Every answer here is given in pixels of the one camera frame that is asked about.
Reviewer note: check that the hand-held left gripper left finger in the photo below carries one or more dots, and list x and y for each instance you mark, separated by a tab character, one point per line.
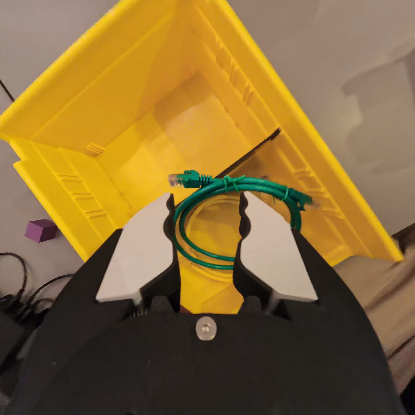
139	259

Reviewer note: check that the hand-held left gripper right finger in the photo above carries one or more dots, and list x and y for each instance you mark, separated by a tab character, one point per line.
275	259

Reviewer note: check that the yellow plastic bin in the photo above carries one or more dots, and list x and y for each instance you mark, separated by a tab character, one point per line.
129	97

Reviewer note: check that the purple block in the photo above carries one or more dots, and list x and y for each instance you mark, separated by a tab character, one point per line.
40	230

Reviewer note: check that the black bin divider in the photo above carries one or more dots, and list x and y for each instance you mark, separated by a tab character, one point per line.
259	147

